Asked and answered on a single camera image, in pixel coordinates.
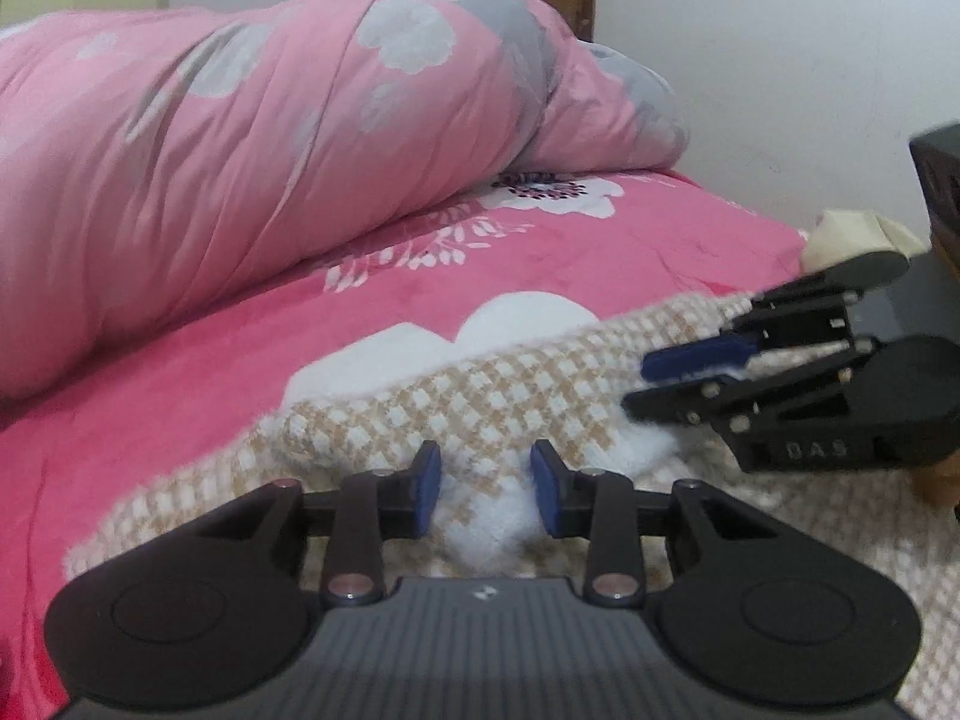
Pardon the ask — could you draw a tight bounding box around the beige white houndstooth cardigan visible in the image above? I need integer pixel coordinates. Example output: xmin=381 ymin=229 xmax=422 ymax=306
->
xmin=65 ymin=294 xmax=958 ymax=718

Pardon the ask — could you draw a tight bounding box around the folded cream garment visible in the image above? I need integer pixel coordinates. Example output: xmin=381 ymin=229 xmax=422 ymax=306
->
xmin=800 ymin=210 xmax=931 ymax=273

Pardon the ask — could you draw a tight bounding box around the pink floral bed sheet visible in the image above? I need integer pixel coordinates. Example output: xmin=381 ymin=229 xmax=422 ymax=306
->
xmin=2 ymin=172 xmax=802 ymax=718

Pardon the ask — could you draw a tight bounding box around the pink grey floral duvet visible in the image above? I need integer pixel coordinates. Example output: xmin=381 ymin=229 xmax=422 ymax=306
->
xmin=2 ymin=0 xmax=688 ymax=400

